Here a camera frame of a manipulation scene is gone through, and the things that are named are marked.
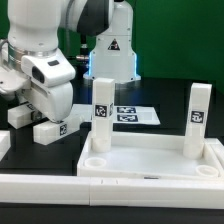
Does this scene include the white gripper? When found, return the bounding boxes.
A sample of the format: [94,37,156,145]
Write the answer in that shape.
[0,64,75,124]

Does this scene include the white square desk top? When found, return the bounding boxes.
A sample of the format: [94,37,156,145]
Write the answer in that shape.
[77,132,224,180]

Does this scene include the white left obstacle bar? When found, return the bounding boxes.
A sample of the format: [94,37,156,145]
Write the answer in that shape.
[0,131,11,161]

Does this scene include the white obstacle bar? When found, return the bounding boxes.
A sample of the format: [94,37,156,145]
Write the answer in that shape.
[0,174,224,210]
[206,138,224,168]
[0,131,11,161]

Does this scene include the white front obstacle bar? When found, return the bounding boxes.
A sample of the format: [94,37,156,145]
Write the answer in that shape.
[0,174,224,210]

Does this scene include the white right obstacle bar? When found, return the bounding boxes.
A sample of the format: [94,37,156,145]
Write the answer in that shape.
[206,138,224,168]

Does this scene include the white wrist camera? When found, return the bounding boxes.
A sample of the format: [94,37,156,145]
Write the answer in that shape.
[21,49,76,87]

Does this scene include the black cables behind base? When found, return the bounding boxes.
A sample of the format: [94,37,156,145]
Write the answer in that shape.
[74,33,92,74]

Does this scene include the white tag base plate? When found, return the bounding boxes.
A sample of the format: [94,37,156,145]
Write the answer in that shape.
[71,104,160,125]

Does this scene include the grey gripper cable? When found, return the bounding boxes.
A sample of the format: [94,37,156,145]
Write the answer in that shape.
[63,0,79,58]

